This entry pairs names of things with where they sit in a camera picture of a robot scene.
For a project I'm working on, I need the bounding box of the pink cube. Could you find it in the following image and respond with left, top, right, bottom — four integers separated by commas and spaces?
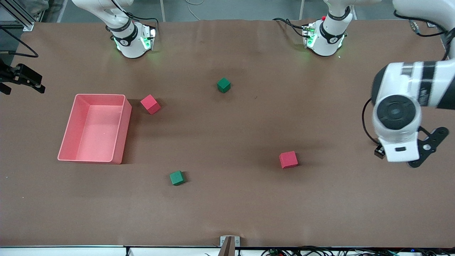
279, 151, 299, 169
140, 94, 161, 115

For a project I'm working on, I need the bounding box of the brown post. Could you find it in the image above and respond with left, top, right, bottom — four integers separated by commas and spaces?
218, 236, 236, 256

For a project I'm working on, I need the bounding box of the tangled black cable bundle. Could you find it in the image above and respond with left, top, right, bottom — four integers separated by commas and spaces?
261, 245, 455, 256

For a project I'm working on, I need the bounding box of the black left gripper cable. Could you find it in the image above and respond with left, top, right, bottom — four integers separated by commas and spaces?
362, 10, 455, 144

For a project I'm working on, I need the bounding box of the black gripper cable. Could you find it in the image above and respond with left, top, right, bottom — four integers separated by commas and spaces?
0, 27, 39, 58
362, 10, 455, 144

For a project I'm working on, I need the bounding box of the black left arm base cable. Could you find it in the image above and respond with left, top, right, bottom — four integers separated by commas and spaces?
272, 17, 309, 39

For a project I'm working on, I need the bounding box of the grey fabric object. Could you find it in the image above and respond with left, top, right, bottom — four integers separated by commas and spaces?
22, 0, 49, 15

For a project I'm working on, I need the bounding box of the black right arm base cable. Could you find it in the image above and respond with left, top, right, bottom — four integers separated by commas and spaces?
110, 0, 159, 36

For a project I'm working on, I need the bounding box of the black arm base cable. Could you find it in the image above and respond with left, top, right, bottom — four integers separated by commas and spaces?
110, 0, 159, 36
272, 17, 309, 39

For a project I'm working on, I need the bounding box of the pink plastic tray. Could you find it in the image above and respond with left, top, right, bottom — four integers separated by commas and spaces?
57, 94, 132, 165

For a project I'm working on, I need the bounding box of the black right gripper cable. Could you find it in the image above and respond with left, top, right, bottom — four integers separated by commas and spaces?
0, 27, 39, 58

